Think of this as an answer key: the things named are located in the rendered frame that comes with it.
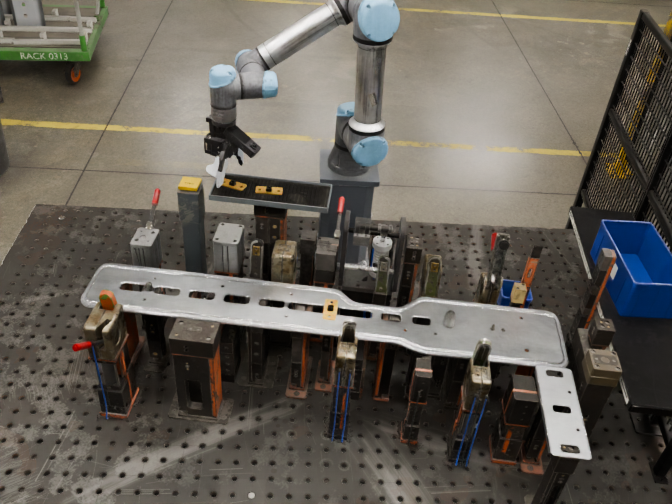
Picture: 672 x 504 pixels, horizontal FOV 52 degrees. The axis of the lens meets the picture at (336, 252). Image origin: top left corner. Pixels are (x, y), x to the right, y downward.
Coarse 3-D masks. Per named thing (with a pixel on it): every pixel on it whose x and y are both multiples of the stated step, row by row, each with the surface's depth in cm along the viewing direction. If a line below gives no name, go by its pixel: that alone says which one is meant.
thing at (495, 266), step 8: (496, 240) 194; (504, 240) 191; (496, 248) 195; (504, 248) 192; (496, 256) 197; (504, 256) 196; (496, 264) 199; (488, 272) 201; (496, 272) 200; (488, 280) 200
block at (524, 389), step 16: (512, 384) 182; (528, 384) 182; (512, 400) 179; (528, 400) 177; (512, 416) 181; (528, 416) 181; (496, 432) 193; (512, 432) 187; (496, 448) 192; (512, 448) 191; (512, 464) 194
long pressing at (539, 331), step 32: (96, 288) 196; (192, 288) 199; (224, 288) 200; (256, 288) 201; (288, 288) 202; (320, 288) 203; (224, 320) 190; (256, 320) 191; (288, 320) 192; (320, 320) 192; (384, 320) 194; (480, 320) 197; (512, 320) 198; (544, 320) 199; (448, 352) 186; (512, 352) 188; (544, 352) 189
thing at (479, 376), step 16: (480, 368) 176; (464, 384) 183; (480, 384) 173; (464, 400) 180; (480, 400) 176; (464, 416) 183; (480, 416) 180; (464, 432) 185; (448, 448) 196; (464, 448) 190; (448, 464) 193; (464, 464) 193
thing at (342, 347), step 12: (348, 348) 179; (336, 360) 177; (348, 360) 177; (336, 372) 180; (348, 372) 179; (336, 384) 183; (348, 384) 181; (336, 396) 185; (348, 396) 187; (336, 408) 188; (348, 408) 193; (336, 420) 193; (348, 420) 201; (336, 432) 196; (348, 432) 199
